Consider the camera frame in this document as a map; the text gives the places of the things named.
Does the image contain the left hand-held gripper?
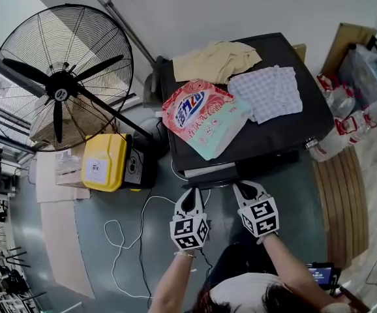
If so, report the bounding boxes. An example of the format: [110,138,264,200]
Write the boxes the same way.
[170,186,209,251]

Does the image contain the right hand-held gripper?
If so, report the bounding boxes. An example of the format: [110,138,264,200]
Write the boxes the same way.
[232,181,280,239]

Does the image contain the person's right forearm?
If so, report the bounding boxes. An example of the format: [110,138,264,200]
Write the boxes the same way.
[261,234,335,313]

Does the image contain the person's left forearm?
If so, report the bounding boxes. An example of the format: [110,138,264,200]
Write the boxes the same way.
[147,252,198,313]

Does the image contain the pink detergent pouch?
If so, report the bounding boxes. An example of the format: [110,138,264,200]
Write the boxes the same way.
[161,78,252,162]

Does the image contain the black washing machine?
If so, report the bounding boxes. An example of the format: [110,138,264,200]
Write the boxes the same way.
[160,32,337,189]

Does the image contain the person's legs dark trousers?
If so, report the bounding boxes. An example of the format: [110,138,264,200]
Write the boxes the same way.
[204,239,281,287]

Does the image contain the wooden slatted platform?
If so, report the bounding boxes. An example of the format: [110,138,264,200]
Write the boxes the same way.
[312,146,371,271]

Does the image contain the person's white shirt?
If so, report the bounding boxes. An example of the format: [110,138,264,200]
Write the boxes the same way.
[207,271,294,313]

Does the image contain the black bin with yellow lid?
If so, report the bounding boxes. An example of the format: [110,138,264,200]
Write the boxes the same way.
[80,132,159,193]

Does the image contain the white checked cloth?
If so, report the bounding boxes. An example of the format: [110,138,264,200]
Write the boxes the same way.
[227,64,304,125]

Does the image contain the black tablet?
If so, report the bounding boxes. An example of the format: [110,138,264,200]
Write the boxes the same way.
[305,261,336,291]

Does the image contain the printed cardboard box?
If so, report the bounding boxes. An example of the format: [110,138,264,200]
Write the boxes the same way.
[54,147,92,189]

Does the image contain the grey dustpan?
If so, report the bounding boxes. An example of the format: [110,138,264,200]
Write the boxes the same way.
[142,55,166,106]

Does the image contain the beige cloth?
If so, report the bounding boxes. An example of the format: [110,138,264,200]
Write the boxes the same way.
[172,40,264,85]

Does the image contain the flattened cardboard sheet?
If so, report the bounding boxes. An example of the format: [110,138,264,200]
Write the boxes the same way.
[35,153,92,204]

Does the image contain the large plain cardboard box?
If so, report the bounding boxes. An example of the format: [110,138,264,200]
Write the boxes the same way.
[27,85,118,152]

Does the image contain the clear plastic storage box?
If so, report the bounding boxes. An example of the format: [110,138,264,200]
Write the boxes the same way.
[337,42,377,111]

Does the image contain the tall cardboard sheet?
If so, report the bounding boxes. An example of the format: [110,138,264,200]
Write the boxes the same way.
[321,22,377,80]

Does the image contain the white power cable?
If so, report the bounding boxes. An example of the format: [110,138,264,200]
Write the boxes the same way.
[103,160,213,300]

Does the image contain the black cable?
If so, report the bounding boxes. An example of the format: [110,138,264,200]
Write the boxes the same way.
[138,119,214,310]

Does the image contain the black pedestal fan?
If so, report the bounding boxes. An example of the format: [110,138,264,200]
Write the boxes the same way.
[0,3,170,160]

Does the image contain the long-handled mop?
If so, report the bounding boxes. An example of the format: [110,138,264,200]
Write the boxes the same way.
[82,0,157,65]

